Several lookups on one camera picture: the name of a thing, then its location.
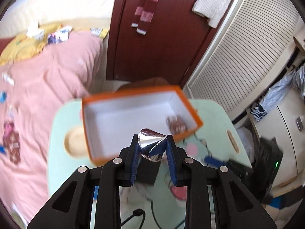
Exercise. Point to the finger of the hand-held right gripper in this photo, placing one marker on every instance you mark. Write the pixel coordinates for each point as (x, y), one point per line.
(215, 161)

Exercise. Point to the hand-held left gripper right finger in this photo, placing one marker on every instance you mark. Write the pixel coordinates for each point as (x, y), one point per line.
(171, 162)

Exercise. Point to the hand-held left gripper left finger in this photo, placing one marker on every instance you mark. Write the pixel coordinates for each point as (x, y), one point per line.
(134, 162)

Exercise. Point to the silver foil cone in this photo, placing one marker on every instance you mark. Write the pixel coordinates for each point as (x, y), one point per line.
(150, 143)

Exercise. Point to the orange cardboard box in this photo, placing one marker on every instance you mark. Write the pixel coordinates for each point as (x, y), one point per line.
(119, 114)

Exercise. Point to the mint green cartoon desktop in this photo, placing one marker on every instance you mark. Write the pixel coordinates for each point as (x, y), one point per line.
(212, 116)

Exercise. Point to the cream wardrobe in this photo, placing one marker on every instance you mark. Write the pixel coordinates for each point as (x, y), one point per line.
(290, 152)

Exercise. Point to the small brown patterned object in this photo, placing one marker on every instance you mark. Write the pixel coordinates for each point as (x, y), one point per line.
(176, 124)

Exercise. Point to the zebra print bag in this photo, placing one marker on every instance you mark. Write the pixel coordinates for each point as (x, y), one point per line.
(258, 112)

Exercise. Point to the blue striped shirt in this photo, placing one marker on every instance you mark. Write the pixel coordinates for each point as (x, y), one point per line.
(278, 90)

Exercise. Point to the cream louvered closet door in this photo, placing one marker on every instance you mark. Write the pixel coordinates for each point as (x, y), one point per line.
(245, 52)

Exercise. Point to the pink blanket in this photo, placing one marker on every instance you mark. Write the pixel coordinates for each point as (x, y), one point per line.
(47, 81)

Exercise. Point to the brown snowflake packet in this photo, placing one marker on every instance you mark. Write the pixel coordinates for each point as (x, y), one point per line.
(15, 156)
(13, 140)

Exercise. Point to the dark red wooden door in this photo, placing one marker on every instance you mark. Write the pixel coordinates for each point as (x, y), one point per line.
(171, 40)

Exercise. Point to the pink toy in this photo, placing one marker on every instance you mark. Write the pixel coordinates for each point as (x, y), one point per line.
(8, 129)

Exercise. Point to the small blue bottle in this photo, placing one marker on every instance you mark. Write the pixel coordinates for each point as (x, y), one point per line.
(2, 149)

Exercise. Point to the yellow printed cloth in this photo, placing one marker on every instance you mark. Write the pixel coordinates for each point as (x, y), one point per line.
(99, 32)

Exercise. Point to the smartphone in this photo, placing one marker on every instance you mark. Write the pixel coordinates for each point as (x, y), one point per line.
(58, 36)

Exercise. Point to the small blue toy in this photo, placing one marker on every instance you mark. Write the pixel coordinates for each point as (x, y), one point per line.
(2, 96)

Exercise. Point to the red pink striped scarf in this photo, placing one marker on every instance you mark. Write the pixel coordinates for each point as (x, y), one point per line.
(146, 7)

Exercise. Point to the yellow pillow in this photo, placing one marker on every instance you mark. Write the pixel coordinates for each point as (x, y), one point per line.
(26, 47)

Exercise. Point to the white knitted sweater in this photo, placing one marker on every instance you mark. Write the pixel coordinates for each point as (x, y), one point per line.
(214, 2)

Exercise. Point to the cream tufted headboard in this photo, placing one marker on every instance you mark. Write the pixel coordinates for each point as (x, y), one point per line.
(47, 2)

